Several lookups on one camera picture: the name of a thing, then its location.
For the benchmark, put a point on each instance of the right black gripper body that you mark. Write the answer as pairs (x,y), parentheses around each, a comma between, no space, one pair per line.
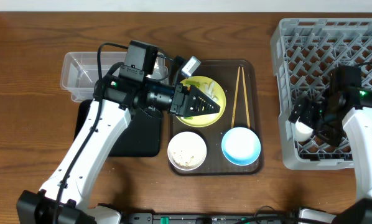
(326,125)

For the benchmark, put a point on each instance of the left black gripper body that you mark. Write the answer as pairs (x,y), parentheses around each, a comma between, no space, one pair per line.
(178,99)

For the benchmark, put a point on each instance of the white tissue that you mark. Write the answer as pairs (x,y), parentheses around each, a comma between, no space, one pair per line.
(208,89)

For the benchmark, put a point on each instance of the white cup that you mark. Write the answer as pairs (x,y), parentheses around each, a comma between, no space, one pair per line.
(302,132)

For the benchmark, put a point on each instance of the white bowl with rice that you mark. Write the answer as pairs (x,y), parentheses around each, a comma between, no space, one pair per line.
(187,151)

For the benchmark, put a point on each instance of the green yellow snack wrapper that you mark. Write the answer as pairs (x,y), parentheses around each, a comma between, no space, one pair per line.
(192,83)

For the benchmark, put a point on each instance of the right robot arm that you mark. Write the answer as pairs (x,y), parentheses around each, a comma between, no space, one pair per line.
(345,111)

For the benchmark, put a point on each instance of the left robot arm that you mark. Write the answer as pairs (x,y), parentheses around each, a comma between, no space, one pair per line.
(125,88)

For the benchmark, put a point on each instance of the black waste tray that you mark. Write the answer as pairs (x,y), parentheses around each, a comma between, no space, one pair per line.
(141,138)

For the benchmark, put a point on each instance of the grey dishwasher rack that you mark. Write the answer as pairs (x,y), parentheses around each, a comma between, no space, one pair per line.
(304,51)

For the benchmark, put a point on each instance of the yellow round plate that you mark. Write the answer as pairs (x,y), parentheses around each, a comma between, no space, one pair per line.
(208,119)

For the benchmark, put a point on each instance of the left wooden chopstick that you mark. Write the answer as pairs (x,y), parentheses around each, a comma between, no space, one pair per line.
(235,99)

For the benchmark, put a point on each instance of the brown plastic serving tray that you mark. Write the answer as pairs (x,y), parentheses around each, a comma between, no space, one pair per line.
(224,72)

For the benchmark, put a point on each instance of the light blue bowl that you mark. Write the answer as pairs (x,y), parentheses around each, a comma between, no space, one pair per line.
(241,146)

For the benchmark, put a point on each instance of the clear plastic bin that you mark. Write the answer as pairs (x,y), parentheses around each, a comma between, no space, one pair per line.
(80,72)

